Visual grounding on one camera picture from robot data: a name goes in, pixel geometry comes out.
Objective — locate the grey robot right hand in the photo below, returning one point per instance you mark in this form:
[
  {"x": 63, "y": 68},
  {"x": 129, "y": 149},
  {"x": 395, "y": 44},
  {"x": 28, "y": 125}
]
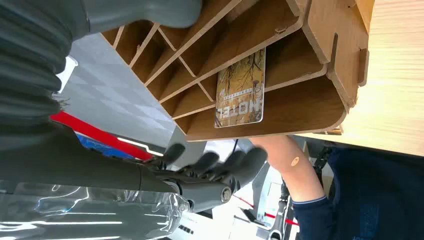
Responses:
[{"x": 82, "y": 172}]

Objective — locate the yellow hotel key card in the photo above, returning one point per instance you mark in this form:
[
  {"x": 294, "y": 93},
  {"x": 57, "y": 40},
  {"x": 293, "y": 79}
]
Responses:
[{"x": 240, "y": 89}]

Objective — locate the wooden slotted card rack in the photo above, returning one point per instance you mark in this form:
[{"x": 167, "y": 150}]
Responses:
[{"x": 291, "y": 106}]

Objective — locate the person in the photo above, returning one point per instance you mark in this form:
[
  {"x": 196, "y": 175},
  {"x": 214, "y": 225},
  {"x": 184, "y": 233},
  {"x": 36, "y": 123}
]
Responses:
[{"x": 374, "y": 195}]

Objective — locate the white metal stand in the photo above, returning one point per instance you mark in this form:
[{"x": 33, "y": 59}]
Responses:
[{"x": 268, "y": 202}]

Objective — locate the round tan sticker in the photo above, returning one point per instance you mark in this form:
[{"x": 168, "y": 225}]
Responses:
[{"x": 294, "y": 161}]

